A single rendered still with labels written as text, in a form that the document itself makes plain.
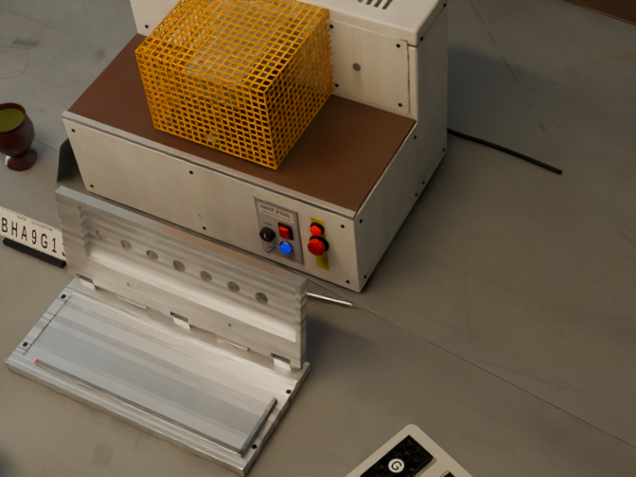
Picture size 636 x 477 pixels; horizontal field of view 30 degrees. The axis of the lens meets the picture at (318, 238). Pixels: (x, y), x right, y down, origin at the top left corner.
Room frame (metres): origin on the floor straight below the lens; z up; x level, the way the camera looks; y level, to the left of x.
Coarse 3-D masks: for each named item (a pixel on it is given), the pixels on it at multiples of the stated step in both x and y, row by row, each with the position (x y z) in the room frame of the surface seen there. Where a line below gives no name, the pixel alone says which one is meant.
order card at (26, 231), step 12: (0, 216) 1.39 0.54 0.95; (12, 216) 1.38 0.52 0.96; (24, 216) 1.37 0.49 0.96; (0, 228) 1.38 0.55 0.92; (12, 228) 1.37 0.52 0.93; (24, 228) 1.36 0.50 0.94; (36, 228) 1.35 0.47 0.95; (48, 228) 1.34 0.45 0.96; (24, 240) 1.35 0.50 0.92; (36, 240) 1.34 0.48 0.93; (48, 240) 1.33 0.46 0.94; (60, 240) 1.32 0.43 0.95; (48, 252) 1.32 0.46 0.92; (60, 252) 1.31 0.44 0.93
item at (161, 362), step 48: (96, 288) 1.23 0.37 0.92; (48, 336) 1.14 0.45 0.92; (96, 336) 1.13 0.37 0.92; (144, 336) 1.12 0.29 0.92; (192, 336) 1.11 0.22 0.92; (48, 384) 1.05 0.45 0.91; (96, 384) 1.04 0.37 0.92; (144, 384) 1.03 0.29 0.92; (192, 384) 1.02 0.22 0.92; (240, 384) 1.01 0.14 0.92; (288, 384) 1.00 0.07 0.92; (240, 432) 0.92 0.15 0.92
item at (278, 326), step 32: (64, 192) 1.27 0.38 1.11; (64, 224) 1.26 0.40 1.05; (96, 224) 1.24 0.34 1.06; (128, 224) 1.21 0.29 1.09; (160, 224) 1.18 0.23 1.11; (96, 256) 1.24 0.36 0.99; (128, 256) 1.20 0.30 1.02; (160, 256) 1.17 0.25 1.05; (192, 256) 1.14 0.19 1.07; (224, 256) 1.11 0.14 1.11; (128, 288) 1.19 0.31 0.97; (160, 288) 1.15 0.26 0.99; (192, 288) 1.14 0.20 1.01; (224, 288) 1.11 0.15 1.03; (256, 288) 1.08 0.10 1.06; (288, 288) 1.05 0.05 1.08; (192, 320) 1.12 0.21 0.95; (224, 320) 1.09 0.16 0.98; (256, 320) 1.07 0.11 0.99; (288, 320) 1.04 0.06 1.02; (288, 352) 1.02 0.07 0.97
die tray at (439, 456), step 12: (408, 432) 0.89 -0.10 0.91; (420, 432) 0.89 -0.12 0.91; (384, 444) 0.88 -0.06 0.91; (396, 444) 0.88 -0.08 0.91; (420, 444) 0.87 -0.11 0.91; (432, 444) 0.87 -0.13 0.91; (372, 456) 0.86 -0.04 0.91; (444, 456) 0.85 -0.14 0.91; (360, 468) 0.84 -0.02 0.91; (432, 468) 0.83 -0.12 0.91; (444, 468) 0.83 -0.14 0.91; (456, 468) 0.82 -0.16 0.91
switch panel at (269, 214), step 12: (264, 204) 1.25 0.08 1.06; (276, 204) 1.23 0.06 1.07; (264, 216) 1.25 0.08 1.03; (276, 216) 1.24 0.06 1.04; (288, 216) 1.22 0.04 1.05; (276, 228) 1.24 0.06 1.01; (276, 240) 1.24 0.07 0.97; (288, 240) 1.23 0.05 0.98; (300, 240) 1.22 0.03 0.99; (276, 252) 1.24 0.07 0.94; (300, 252) 1.22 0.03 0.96; (324, 252) 1.19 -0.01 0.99; (324, 264) 1.19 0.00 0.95
